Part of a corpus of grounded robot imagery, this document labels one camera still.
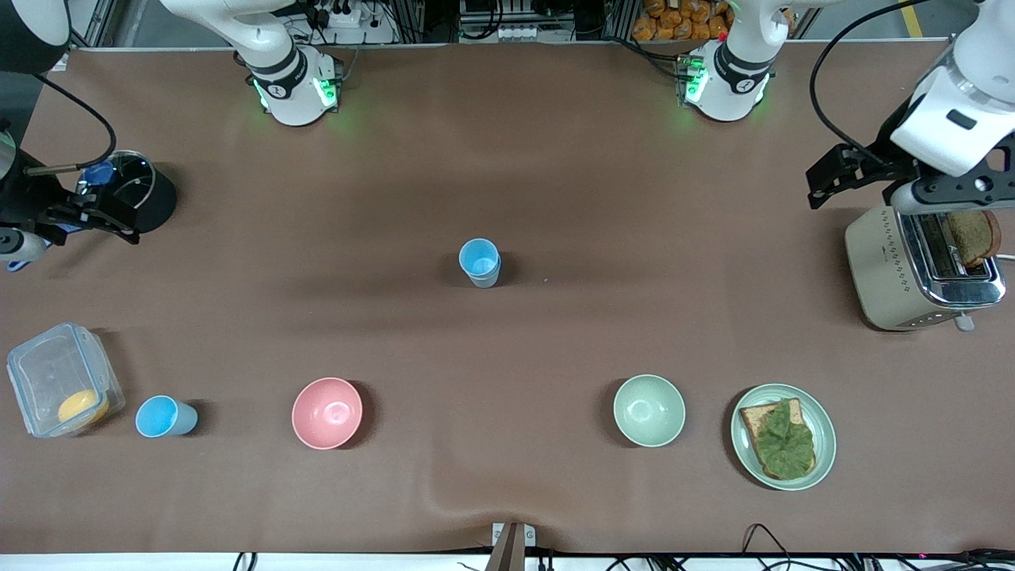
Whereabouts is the bag of orange buns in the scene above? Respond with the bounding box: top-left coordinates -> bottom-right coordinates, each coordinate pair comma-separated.
633,0 -> 734,42

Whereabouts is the black looped cable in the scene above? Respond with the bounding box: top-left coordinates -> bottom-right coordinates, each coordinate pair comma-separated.
741,523 -> 794,560

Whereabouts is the brown bread slice in toaster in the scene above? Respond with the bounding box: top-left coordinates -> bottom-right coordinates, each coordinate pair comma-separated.
946,210 -> 1002,268

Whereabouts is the pale green bowl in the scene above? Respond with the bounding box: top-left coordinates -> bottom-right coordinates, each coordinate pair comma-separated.
613,374 -> 687,448

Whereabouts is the pale green plate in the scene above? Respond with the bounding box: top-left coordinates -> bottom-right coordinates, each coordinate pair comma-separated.
730,384 -> 837,492

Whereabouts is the bread slice under lettuce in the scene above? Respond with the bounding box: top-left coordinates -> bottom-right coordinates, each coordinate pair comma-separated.
739,398 -> 818,481

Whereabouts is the glass lid with blue knob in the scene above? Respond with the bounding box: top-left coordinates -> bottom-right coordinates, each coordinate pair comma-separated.
79,152 -> 155,211

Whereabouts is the pink bowl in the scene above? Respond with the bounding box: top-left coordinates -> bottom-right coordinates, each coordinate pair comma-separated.
292,377 -> 364,450

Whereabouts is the metal table clamp bracket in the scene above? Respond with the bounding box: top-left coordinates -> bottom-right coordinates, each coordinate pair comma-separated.
492,522 -> 536,571

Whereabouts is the round orange food item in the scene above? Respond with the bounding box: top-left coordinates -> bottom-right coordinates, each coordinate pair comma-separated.
57,389 -> 111,426

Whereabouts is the beige and chrome toaster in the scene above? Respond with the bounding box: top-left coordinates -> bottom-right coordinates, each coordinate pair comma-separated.
844,205 -> 1006,332

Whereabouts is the green lettuce leaf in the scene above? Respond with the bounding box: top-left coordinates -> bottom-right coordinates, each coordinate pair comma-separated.
751,399 -> 816,479

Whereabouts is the clear plastic food container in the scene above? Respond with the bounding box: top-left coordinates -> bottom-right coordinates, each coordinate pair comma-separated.
6,322 -> 126,439

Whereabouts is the brown table cover mat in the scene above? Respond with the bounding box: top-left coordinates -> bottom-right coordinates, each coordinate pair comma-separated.
0,44 -> 1015,556

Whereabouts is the black pot with blue handle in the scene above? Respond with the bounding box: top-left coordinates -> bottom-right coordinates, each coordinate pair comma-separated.
36,151 -> 177,239

